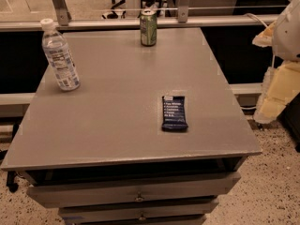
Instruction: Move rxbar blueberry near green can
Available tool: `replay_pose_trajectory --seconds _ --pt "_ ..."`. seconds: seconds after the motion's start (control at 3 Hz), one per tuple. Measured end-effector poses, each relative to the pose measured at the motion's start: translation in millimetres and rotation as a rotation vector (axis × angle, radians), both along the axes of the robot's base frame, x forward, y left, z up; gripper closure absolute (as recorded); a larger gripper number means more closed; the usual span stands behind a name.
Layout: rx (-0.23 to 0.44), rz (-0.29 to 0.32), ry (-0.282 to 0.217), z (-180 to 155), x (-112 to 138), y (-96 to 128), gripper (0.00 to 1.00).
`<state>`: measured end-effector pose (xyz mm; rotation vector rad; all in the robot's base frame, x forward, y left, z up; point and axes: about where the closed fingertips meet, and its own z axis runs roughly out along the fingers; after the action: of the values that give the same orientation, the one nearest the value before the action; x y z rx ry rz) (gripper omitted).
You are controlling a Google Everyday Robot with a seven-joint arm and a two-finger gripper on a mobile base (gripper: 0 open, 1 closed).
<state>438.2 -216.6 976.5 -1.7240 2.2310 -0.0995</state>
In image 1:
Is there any white cable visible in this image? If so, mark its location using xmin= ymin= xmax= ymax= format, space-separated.
xmin=243 ymin=12 xmax=270 ymax=29

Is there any metal railing frame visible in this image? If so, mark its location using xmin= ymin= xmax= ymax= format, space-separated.
xmin=0 ymin=0 xmax=292 ymax=32

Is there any blue rxbar blueberry bar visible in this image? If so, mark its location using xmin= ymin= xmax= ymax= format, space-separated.
xmin=161 ymin=96 xmax=188 ymax=131

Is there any clear plastic water bottle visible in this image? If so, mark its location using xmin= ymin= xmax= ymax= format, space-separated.
xmin=40 ymin=19 xmax=80 ymax=91

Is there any top grey drawer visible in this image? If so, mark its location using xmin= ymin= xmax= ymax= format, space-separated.
xmin=27 ymin=172 xmax=241 ymax=208

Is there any green soda can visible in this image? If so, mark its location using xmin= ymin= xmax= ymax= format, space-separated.
xmin=140 ymin=8 xmax=157 ymax=46

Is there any grey drawer cabinet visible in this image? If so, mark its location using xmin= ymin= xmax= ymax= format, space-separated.
xmin=2 ymin=28 xmax=261 ymax=225

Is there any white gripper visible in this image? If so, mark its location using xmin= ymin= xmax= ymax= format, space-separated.
xmin=252 ymin=0 xmax=300 ymax=124

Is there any grey drawer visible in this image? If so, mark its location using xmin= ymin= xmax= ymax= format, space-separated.
xmin=27 ymin=172 xmax=241 ymax=208
xmin=59 ymin=198 xmax=218 ymax=223

